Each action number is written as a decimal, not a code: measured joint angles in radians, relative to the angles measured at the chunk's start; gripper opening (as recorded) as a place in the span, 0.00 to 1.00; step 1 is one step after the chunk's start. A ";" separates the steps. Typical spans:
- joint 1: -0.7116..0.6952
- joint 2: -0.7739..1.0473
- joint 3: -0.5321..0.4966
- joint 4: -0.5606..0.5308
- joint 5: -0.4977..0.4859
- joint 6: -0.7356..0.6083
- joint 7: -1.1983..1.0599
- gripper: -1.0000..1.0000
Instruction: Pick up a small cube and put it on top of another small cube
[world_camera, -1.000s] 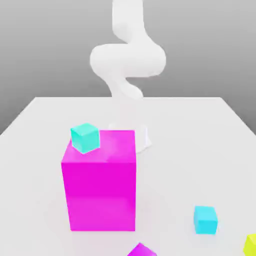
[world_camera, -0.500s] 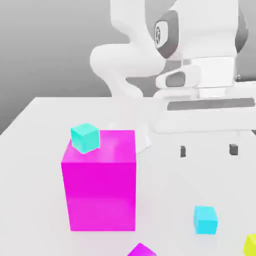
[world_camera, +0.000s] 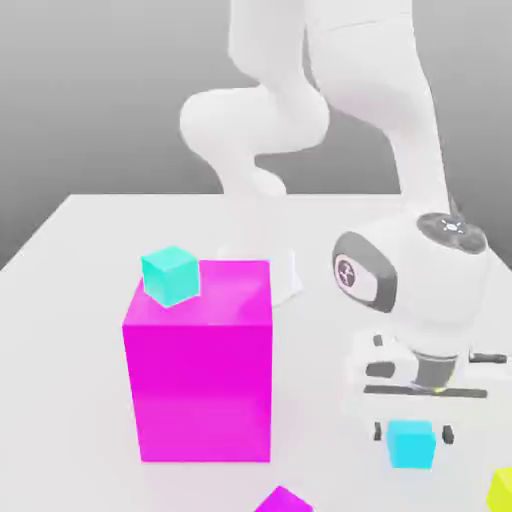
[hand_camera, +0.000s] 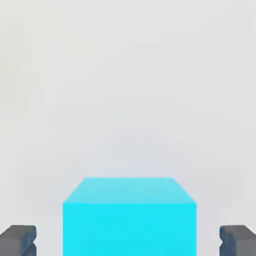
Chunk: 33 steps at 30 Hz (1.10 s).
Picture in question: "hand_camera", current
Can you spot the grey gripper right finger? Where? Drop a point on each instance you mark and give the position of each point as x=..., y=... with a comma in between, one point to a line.
x=240, y=241

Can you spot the small cyan cube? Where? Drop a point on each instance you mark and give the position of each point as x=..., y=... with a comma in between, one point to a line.
x=129, y=224

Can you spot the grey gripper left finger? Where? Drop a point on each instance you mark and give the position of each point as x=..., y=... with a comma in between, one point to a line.
x=16, y=241

